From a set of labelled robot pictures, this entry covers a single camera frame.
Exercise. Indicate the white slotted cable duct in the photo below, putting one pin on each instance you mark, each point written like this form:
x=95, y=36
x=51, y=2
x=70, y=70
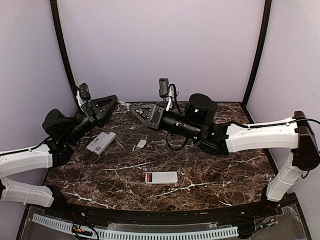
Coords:
x=68, y=227

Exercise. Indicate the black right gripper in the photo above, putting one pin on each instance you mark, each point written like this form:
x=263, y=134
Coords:
x=154, y=118

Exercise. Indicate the clear handled screwdriver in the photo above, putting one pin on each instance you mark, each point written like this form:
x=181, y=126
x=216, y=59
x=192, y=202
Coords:
x=123, y=103

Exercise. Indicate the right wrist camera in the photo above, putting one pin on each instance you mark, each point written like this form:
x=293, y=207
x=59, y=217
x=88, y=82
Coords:
x=167, y=90

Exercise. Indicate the orange battery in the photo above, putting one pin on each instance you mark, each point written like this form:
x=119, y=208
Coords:
x=148, y=178

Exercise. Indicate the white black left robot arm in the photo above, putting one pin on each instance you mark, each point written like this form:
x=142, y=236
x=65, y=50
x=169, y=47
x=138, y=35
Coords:
x=56, y=150

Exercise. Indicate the white remote control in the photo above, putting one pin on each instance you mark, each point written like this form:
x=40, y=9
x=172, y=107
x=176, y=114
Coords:
x=163, y=177

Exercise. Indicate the white battery cover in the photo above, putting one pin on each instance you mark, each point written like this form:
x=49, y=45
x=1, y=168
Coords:
x=141, y=144

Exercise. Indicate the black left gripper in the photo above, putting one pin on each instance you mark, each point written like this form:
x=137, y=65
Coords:
x=93, y=110

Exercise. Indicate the black front rail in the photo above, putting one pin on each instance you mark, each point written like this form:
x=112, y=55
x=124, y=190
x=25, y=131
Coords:
x=244, y=214

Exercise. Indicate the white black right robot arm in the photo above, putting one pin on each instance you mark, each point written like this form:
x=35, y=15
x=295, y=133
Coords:
x=197, y=124

